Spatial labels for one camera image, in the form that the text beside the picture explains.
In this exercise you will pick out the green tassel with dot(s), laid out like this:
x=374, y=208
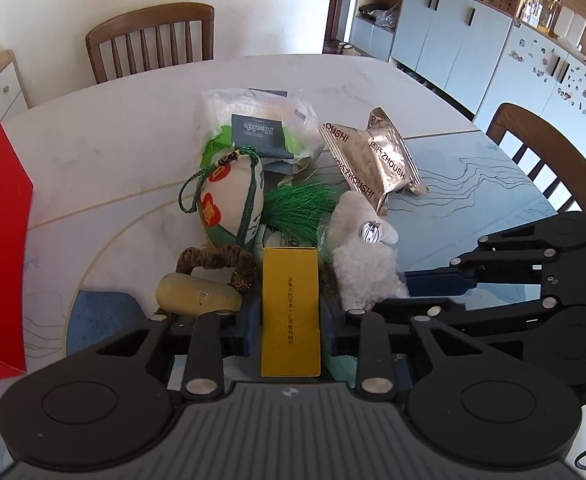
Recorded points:
x=293, y=210

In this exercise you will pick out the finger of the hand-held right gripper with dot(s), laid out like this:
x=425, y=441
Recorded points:
x=438, y=282
x=498, y=312

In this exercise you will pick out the tall pale blue cabinet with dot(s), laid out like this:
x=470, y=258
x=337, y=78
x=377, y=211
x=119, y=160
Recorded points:
x=448, y=35

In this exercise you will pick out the clear plastic bag dark card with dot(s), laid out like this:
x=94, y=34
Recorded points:
x=263, y=125

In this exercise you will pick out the pale yellow oval bar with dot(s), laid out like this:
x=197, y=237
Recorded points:
x=188, y=295

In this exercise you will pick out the white drawer cabinet wooden top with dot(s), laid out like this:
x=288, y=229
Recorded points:
x=0, y=90

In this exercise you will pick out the low pale blue cabinet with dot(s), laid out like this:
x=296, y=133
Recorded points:
x=370, y=35

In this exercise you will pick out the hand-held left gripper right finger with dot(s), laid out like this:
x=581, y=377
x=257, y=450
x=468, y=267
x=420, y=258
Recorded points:
x=330, y=330

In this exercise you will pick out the white fluffy plush item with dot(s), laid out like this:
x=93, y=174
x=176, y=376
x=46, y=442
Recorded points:
x=363, y=265

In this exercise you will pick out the pale blue cabinet with stickers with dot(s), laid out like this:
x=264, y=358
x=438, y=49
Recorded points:
x=538, y=90

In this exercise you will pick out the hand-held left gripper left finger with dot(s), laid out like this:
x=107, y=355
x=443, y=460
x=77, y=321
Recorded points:
x=252, y=325

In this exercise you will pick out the white storage containers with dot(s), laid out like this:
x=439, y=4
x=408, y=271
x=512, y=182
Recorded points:
x=570, y=24

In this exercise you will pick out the wooden slat-back chair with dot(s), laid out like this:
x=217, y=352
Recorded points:
x=148, y=25
x=523, y=130

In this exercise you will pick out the crumpled clear plastic bag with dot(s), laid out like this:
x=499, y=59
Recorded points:
x=387, y=16

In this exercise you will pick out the silver foil snack packet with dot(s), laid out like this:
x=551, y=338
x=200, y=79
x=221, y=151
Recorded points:
x=378, y=160

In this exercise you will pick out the brown velvet scrunchie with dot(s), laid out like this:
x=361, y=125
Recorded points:
x=213, y=257

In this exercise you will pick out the yellow cardboard box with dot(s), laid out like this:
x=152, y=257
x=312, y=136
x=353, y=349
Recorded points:
x=290, y=320

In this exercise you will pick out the pair of beige slippers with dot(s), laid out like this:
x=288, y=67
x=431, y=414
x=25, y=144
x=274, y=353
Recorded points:
x=347, y=48

